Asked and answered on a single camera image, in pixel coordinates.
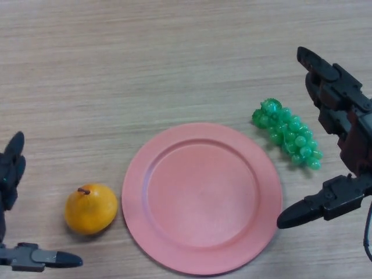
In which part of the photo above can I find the green grape bunch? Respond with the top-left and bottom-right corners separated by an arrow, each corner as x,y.
251,98 -> 324,171

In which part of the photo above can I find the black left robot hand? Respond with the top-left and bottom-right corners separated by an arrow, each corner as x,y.
0,131 -> 84,273

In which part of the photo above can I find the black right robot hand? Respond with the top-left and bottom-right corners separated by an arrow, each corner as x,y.
276,46 -> 372,230

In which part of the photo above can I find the pink round plate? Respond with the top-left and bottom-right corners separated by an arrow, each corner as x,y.
121,122 -> 283,276

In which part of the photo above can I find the yellow pear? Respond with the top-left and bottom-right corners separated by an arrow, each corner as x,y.
64,183 -> 119,235

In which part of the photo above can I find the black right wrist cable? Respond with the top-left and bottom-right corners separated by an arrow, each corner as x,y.
363,200 -> 372,262

